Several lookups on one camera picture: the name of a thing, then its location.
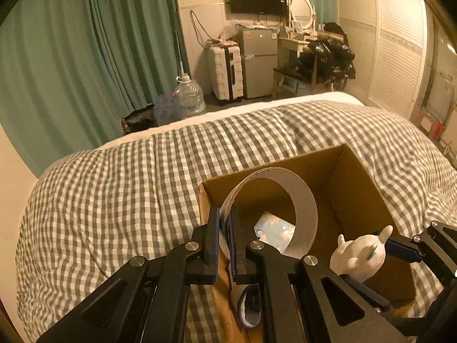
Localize white dressing table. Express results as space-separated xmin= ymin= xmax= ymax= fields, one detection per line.
xmin=278 ymin=30 xmax=322 ymax=86

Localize wall cables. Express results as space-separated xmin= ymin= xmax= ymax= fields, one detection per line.
xmin=189 ymin=10 xmax=215 ymax=49

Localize white louvered wardrobe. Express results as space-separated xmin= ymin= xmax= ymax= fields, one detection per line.
xmin=336 ymin=0 xmax=434 ymax=118

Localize clear plastic bag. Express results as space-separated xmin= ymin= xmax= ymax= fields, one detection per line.
xmin=211 ymin=19 xmax=240 ymax=47

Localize pile of black clothes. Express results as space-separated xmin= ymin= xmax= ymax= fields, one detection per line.
xmin=296 ymin=22 xmax=357 ymax=90

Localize white suitcase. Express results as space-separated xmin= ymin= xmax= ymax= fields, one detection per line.
xmin=207 ymin=45 xmax=245 ymax=101

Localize wide green curtain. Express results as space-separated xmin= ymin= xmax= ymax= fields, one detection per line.
xmin=0 ymin=0 xmax=190 ymax=179

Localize dark basket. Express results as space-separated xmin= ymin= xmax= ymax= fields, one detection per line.
xmin=121 ymin=105 xmax=158 ymax=134

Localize red and white box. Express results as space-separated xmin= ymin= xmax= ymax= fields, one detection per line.
xmin=410 ymin=103 xmax=447 ymax=140

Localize large water jug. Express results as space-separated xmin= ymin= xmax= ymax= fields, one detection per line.
xmin=174 ymin=75 xmax=207 ymax=117

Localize wooden stool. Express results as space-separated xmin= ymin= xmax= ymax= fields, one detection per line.
xmin=273 ymin=65 xmax=304 ymax=97

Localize white unicorn figurine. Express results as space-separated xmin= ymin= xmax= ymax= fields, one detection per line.
xmin=329 ymin=225 xmax=394 ymax=282

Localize cardboard box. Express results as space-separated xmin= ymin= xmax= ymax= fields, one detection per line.
xmin=196 ymin=143 xmax=418 ymax=343

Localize white tape roll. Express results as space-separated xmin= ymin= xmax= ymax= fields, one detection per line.
xmin=219 ymin=167 xmax=318 ymax=260

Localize crumpled clear plastic bottle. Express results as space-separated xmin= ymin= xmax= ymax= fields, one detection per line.
xmin=153 ymin=92 xmax=179 ymax=125

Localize grey sock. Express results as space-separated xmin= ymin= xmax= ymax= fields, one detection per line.
xmin=230 ymin=284 xmax=263 ymax=329

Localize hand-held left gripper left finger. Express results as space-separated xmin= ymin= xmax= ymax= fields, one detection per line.
xmin=36 ymin=206 xmax=221 ymax=343

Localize grey checked blanket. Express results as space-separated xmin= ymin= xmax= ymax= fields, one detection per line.
xmin=16 ymin=100 xmax=457 ymax=343

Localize silver mini fridge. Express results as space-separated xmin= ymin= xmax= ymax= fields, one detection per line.
xmin=238 ymin=29 xmax=279 ymax=99

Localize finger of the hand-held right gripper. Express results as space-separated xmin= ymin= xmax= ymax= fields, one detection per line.
xmin=343 ymin=275 xmax=394 ymax=317
xmin=384 ymin=221 xmax=457 ymax=286

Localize white oval vanity mirror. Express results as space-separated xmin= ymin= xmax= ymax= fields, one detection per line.
xmin=289 ymin=0 xmax=316 ymax=29

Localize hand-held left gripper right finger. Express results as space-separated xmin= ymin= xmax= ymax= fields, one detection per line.
xmin=229 ymin=211 xmax=408 ymax=343

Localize blue plastic packet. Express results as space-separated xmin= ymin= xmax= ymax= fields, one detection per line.
xmin=253 ymin=212 xmax=297 ymax=254

